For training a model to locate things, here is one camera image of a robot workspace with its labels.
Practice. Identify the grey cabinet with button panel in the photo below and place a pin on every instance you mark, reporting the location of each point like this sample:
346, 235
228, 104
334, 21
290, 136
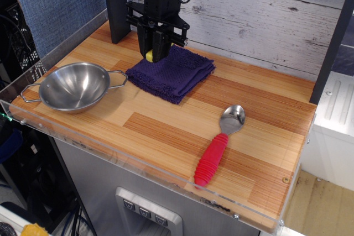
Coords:
97, 180

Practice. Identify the black crate with cables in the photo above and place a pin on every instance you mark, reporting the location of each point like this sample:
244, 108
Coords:
18, 51

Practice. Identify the white ribbed box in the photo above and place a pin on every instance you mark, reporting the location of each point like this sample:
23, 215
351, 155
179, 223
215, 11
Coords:
328, 150

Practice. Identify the dark grey post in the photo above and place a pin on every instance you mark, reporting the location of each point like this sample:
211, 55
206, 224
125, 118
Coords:
331, 53
117, 12

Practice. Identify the yellow object at bottom edge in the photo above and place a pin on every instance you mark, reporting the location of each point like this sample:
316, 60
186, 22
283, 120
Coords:
34, 230

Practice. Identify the dark grey right post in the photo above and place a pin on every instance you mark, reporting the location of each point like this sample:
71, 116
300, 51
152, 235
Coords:
331, 53

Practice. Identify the folded purple cloth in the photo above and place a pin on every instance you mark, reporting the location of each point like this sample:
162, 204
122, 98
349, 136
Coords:
173, 77

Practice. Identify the steel bowl with wire handles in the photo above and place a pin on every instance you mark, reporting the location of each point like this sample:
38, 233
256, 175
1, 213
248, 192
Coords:
76, 87

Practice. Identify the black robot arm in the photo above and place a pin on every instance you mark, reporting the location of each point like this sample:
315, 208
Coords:
158, 26

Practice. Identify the clear acrylic table guard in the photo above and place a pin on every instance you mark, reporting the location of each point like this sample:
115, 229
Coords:
163, 142

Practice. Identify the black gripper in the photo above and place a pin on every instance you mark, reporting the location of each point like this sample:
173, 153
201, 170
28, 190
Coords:
158, 25

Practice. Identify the dark grey left post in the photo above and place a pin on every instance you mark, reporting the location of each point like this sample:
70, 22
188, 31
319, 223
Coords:
117, 12

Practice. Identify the yellow ridged stick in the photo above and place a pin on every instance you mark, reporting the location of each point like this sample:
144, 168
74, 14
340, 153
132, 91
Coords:
159, 53

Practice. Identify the spoon with red ribbed handle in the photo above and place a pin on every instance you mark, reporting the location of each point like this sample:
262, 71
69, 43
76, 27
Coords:
231, 121

